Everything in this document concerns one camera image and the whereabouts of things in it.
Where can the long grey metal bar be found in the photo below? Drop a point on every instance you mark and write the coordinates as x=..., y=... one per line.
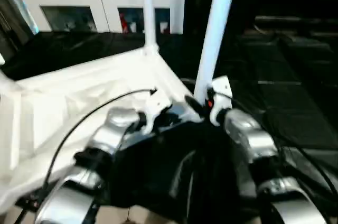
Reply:
x=285, y=19

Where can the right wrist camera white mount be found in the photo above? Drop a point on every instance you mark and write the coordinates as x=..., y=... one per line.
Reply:
x=221, y=84

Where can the white plastic table leg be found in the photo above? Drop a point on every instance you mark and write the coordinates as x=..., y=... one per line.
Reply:
x=214, y=36
x=149, y=10
x=5, y=81

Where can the white plastic table top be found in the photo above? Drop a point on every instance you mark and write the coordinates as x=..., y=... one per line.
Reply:
x=52, y=102

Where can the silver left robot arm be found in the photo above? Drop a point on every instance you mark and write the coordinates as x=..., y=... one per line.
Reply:
x=118, y=121

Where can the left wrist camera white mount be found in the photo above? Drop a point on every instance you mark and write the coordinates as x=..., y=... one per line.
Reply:
x=158, y=100

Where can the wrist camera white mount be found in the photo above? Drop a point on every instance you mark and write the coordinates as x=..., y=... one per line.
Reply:
x=221, y=84
x=158, y=100

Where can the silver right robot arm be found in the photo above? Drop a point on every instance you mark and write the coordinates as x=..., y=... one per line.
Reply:
x=251, y=134

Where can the black plastic mat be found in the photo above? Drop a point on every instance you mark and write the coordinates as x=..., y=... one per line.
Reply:
x=290, y=102

